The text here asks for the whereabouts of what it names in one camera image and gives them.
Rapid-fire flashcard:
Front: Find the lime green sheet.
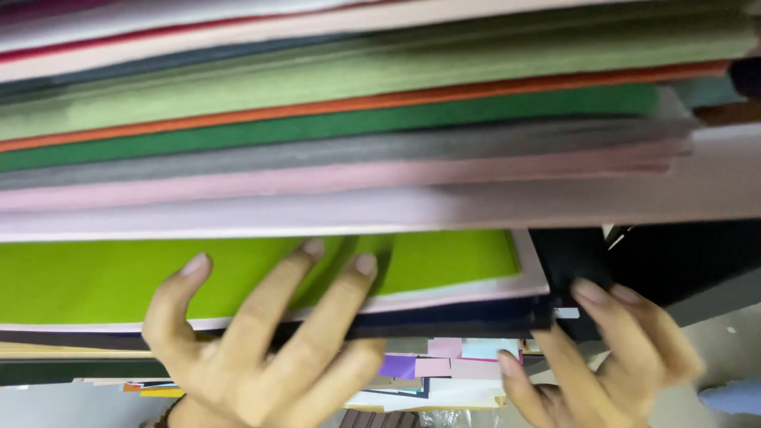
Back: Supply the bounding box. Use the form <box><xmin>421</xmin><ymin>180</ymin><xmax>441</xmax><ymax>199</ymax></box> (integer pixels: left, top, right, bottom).
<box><xmin>0</xmin><ymin>231</ymin><xmax>523</xmax><ymax>325</ymax></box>

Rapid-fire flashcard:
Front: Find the person's left hand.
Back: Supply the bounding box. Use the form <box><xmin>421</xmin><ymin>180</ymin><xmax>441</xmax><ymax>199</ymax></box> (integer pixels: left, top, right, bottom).
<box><xmin>141</xmin><ymin>238</ymin><xmax>387</xmax><ymax>428</ymax></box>

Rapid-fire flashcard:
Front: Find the tall stack of coloured sheets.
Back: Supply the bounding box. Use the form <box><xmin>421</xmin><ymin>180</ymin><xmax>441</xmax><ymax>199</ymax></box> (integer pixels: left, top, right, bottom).
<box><xmin>0</xmin><ymin>0</ymin><xmax>761</xmax><ymax>243</ymax></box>

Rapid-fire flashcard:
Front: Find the black sheet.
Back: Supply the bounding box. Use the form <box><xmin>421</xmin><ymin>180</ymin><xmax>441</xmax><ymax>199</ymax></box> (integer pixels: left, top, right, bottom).
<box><xmin>528</xmin><ymin>227</ymin><xmax>619</xmax><ymax>342</ymax></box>

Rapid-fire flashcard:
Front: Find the heap of small paper scraps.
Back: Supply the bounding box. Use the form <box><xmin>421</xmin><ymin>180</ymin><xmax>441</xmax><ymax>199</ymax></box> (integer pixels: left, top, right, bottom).
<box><xmin>74</xmin><ymin>338</ymin><xmax>545</xmax><ymax>414</ymax></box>

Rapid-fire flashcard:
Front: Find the light blue cloth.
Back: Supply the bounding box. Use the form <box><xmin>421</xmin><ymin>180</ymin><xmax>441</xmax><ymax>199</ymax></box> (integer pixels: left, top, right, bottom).
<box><xmin>698</xmin><ymin>379</ymin><xmax>761</xmax><ymax>417</ymax></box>

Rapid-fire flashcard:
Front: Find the person's right hand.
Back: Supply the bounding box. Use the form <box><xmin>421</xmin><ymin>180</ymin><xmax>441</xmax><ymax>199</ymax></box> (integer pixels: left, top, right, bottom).
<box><xmin>496</xmin><ymin>278</ymin><xmax>706</xmax><ymax>428</ymax></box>

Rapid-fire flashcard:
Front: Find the wooden shelf board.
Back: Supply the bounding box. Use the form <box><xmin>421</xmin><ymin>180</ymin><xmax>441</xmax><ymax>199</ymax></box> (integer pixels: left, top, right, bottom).
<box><xmin>0</xmin><ymin>342</ymin><xmax>157</xmax><ymax>361</ymax></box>

